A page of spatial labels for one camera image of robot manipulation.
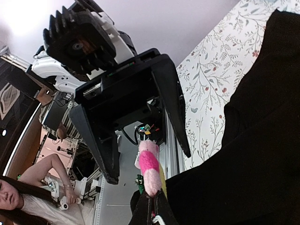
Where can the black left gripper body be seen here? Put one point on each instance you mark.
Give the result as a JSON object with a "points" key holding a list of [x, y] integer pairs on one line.
{"points": [[123, 95]]}

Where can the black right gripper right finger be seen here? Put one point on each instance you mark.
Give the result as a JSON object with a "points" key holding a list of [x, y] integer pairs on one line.
{"points": [[163, 214]]}

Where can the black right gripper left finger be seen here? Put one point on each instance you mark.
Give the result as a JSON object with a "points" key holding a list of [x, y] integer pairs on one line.
{"points": [[141, 206]]}

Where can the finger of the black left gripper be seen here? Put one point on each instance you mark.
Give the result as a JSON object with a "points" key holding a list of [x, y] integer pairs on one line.
{"points": [[101, 139], [169, 88]]}

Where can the pink flower plush brooch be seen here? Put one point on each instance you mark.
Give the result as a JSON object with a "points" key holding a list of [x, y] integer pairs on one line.
{"points": [[150, 167]]}

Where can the black t-shirt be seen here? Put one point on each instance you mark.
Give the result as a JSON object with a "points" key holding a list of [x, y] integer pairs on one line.
{"points": [[254, 179]]}

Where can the seated person in background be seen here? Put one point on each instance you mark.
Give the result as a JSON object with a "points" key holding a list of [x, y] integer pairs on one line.
{"points": [[26, 201]]}

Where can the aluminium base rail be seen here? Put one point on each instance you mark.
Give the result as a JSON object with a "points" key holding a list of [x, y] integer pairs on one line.
{"points": [[112, 205]]}

